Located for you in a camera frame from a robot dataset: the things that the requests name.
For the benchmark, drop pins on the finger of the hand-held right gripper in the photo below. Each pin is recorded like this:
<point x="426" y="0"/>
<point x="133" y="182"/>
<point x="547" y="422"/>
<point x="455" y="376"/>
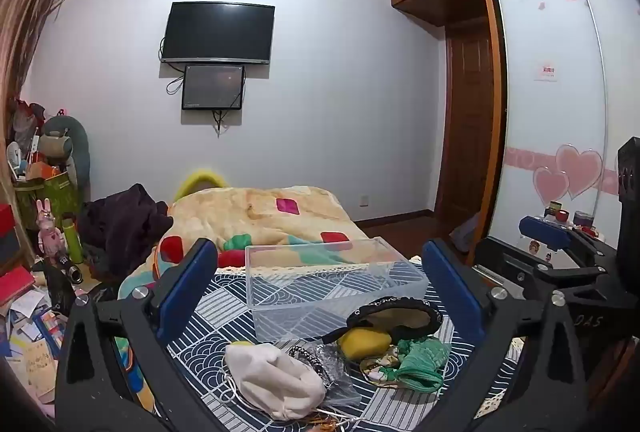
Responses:
<point x="544" y="233"/>
<point x="515" y="264"/>

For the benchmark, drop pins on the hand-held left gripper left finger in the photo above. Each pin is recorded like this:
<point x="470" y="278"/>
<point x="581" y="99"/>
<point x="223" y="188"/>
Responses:
<point x="187" y="284"/>

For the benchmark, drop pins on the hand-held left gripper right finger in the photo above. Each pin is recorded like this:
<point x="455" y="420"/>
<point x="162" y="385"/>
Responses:
<point x="452" y="287"/>

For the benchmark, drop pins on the black lace-trimmed eye mask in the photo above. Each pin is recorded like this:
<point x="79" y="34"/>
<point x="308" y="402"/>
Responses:
<point x="395" y="318"/>

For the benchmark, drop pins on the green knitted cloth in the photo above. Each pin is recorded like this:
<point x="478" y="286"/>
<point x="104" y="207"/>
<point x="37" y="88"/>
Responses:
<point x="417" y="362"/>

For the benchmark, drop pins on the yellow sponge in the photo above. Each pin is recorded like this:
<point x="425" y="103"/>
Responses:
<point x="362" y="342"/>

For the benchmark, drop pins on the clear plastic storage box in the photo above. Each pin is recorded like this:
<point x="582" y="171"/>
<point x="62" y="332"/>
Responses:
<point x="320" y="292"/>

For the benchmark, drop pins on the red cup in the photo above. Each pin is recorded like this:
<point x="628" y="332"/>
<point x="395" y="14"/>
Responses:
<point x="564" y="215"/>

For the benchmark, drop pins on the dark purple jar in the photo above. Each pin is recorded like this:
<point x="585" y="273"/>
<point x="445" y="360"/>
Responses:
<point x="582" y="218"/>

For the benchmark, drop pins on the blue patterned bed cover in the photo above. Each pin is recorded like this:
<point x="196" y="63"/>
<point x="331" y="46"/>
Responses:
<point x="225" y="337"/>

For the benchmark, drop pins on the dark clothes pile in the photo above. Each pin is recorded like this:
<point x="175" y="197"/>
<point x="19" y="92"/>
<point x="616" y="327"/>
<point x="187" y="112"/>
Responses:
<point x="125" y="227"/>

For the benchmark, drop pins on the yellow plush toy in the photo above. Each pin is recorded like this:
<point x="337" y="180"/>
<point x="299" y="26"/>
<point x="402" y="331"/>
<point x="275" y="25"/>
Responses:
<point x="200" y="179"/>

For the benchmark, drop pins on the printed fleece blanket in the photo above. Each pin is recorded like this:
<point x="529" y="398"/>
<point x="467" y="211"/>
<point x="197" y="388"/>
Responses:
<point x="270" y="217"/>

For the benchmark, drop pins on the floral printed pouch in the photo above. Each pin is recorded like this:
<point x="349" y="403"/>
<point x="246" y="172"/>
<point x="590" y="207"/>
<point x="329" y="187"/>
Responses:
<point x="376" y="366"/>

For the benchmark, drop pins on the green bottle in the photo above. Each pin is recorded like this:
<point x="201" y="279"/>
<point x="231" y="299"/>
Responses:
<point x="73" y="239"/>

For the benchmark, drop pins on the brown wooden door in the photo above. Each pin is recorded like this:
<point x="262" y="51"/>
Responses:
<point x="467" y="127"/>

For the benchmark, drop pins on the wooden wardrobe with sliding doors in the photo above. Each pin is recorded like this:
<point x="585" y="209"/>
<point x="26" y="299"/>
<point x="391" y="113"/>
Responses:
<point x="550" y="87"/>

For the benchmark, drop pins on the pink rabbit figure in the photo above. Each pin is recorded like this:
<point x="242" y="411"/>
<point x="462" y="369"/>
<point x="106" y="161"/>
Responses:
<point x="49" y="229"/>

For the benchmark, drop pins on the clear bag with beads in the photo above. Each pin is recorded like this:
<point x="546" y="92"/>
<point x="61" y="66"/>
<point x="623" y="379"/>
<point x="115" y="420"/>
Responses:
<point x="325" y="367"/>

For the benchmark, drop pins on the green gift bag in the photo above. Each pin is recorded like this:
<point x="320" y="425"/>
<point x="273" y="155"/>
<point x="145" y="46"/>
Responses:
<point x="50" y="197"/>

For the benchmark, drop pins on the pile of papers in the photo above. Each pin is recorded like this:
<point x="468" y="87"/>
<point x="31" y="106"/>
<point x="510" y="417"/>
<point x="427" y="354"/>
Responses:
<point x="32" y="347"/>

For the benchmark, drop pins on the red book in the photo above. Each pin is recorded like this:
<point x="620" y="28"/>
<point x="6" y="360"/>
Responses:
<point x="15" y="287"/>

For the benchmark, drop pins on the red box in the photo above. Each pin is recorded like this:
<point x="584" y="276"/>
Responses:
<point x="11" y="232"/>

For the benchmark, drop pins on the grey plush toy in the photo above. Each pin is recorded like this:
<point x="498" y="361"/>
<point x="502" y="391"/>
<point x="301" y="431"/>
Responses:
<point x="65" y="147"/>

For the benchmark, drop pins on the small black monitor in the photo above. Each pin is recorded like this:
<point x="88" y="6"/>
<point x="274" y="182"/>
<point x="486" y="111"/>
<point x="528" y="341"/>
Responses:
<point x="213" y="87"/>

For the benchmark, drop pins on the small white fan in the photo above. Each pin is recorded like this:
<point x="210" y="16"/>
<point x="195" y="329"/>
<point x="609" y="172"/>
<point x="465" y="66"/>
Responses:
<point x="13" y="159"/>

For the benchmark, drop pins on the brown curtain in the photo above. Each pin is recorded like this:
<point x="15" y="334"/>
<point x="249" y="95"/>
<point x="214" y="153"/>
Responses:
<point x="27" y="27"/>

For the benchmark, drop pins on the black camera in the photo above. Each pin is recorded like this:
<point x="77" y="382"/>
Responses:
<point x="70" y="268"/>

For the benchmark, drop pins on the wall-mounted black television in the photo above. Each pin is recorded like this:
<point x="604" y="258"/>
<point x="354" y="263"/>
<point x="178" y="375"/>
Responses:
<point x="218" y="32"/>

